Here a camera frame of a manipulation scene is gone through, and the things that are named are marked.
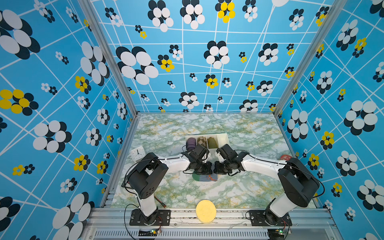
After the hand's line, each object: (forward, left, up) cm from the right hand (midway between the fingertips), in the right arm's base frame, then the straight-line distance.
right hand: (214, 171), depth 88 cm
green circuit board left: (-30, +35, -4) cm, 47 cm away
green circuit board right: (-30, -28, -3) cm, 41 cm away
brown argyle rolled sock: (+19, +7, +5) cm, 20 cm away
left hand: (-1, 0, +1) cm, 1 cm away
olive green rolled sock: (+17, 0, +4) cm, 18 cm away
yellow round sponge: (-21, +5, +1) cm, 22 cm away
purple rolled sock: (+18, +15, +3) cm, 23 cm away
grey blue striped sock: (-4, +4, +1) cm, 6 cm away
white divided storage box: (+24, -6, -1) cm, 25 cm away
